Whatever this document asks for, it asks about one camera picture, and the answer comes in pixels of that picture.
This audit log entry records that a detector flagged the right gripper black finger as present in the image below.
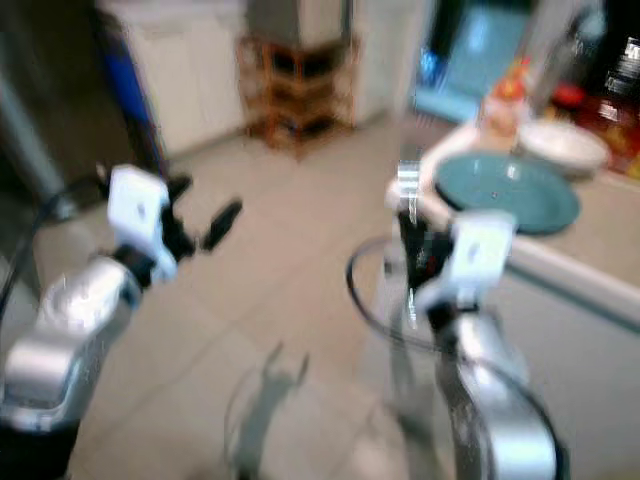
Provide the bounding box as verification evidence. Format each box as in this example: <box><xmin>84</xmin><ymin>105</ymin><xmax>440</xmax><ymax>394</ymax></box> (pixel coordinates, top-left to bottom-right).
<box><xmin>396</xmin><ymin>210</ymin><xmax>429</xmax><ymax>257</ymax></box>

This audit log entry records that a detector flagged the teal round plate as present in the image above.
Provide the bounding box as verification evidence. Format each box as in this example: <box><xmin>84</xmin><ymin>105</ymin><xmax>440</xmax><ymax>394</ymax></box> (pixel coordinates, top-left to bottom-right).
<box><xmin>434</xmin><ymin>152</ymin><xmax>582</xmax><ymax>237</ymax></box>

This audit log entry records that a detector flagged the white cabinet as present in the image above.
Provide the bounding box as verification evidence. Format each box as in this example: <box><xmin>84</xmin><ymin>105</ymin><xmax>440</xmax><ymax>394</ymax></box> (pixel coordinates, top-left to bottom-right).
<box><xmin>118</xmin><ymin>0</ymin><xmax>247</xmax><ymax>158</ymax></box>

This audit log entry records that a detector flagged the wooden shelf rack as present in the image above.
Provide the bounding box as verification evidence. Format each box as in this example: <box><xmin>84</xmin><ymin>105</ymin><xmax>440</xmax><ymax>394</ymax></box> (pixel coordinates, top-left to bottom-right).
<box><xmin>237</xmin><ymin>34</ymin><xmax>357</xmax><ymax>158</ymax></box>

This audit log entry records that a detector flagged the orange capped jar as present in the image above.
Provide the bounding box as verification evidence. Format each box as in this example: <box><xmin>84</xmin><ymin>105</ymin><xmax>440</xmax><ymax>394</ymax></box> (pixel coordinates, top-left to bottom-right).
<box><xmin>478</xmin><ymin>57</ymin><xmax>537</xmax><ymax>153</ymax></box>

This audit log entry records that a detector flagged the dark refrigerator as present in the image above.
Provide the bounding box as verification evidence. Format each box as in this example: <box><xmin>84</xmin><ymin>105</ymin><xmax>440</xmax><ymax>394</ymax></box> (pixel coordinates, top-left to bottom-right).
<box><xmin>0</xmin><ymin>0</ymin><xmax>167</xmax><ymax>219</ymax></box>

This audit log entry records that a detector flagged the white table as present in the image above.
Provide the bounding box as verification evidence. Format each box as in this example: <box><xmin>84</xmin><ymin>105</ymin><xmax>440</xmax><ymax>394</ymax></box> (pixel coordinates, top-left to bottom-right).
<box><xmin>350</xmin><ymin>122</ymin><xmax>640</xmax><ymax>480</ymax></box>

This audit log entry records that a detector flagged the white bowl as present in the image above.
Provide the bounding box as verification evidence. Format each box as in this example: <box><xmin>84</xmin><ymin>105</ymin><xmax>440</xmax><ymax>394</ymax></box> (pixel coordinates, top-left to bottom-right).
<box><xmin>518</xmin><ymin>119</ymin><xmax>612</xmax><ymax>180</ymax></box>

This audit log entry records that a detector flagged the blue glass door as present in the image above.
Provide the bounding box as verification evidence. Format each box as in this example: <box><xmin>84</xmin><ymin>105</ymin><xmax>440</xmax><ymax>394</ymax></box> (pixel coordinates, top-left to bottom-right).
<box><xmin>411</xmin><ymin>0</ymin><xmax>543</xmax><ymax>127</ymax></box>

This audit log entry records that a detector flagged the red lidded container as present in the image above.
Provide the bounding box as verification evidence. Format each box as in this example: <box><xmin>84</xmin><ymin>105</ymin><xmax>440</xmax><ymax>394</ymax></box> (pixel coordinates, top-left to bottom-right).
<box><xmin>550</xmin><ymin>84</ymin><xmax>588</xmax><ymax>112</ymax></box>

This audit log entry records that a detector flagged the red food packet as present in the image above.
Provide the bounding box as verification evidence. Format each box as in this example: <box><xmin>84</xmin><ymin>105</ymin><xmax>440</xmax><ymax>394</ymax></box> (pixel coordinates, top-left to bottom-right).
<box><xmin>598</xmin><ymin>96</ymin><xmax>640</xmax><ymax>179</ymax></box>

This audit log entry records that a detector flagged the dark bottle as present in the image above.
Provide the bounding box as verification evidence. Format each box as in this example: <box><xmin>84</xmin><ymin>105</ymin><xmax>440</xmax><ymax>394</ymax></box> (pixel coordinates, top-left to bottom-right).
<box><xmin>598</xmin><ymin>0</ymin><xmax>640</xmax><ymax>101</ymax></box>

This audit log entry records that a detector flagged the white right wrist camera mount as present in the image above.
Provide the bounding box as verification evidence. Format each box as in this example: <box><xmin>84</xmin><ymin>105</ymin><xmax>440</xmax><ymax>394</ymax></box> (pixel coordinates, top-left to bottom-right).
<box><xmin>414</xmin><ymin>209</ymin><xmax>519</xmax><ymax>313</ymax></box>

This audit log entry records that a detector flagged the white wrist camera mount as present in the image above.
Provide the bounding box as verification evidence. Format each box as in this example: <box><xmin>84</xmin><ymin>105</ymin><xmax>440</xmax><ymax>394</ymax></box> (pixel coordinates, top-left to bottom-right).
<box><xmin>108</xmin><ymin>165</ymin><xmax>177</xmax><ymax>282</ymax></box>
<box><xmin>414</xmin><ymin>209</ymin><xmax>519</xmax><ymax>313</ymax></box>

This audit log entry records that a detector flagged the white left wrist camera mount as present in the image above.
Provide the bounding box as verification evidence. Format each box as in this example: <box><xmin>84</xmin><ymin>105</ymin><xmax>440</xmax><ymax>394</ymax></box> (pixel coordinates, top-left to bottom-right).
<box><xmin>108</xmin><ymin>165</ymin><xmax>177</xmax><ymax>282</ymax></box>

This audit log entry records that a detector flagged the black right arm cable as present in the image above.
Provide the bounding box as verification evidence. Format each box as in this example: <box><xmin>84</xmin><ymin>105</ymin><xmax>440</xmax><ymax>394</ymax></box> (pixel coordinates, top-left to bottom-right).
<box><xmin>344</xmin><ymin>234</ymin><xmax>453</xmax><ymax>353</ymax></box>

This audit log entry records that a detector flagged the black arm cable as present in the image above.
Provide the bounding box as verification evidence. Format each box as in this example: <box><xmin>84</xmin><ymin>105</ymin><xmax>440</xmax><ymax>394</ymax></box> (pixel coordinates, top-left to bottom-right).
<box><xmin>344</xmin><ymin>234</ymin><xmax>453</xmax><ymax>353</ymax></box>
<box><xmin>0</xmin><ymin>174</ymin><xmax>113</xmax><ymax>313</ymax></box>

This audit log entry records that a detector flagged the blue handle strip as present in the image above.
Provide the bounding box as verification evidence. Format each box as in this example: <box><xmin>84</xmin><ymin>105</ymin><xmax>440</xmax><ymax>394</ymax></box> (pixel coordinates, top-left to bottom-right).
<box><xmin>104</xmin><ymin>48</ymin><xmax>152</xmax><ymax>129</ymax></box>

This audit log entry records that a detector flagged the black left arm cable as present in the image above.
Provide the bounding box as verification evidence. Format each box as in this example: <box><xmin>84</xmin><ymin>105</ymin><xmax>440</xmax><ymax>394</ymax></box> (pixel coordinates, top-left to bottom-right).
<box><xmin>0</xmin><ymin>174</ymin><xmax>113</xmax><ymax>313</ymax></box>

